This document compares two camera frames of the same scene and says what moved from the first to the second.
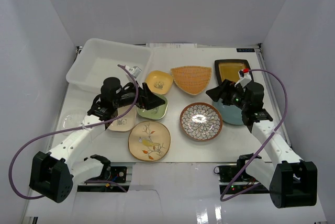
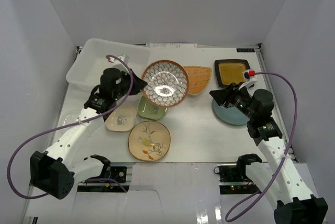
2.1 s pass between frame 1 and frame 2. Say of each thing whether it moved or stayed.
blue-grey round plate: stayed
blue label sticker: stayed
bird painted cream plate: stayed
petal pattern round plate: moved
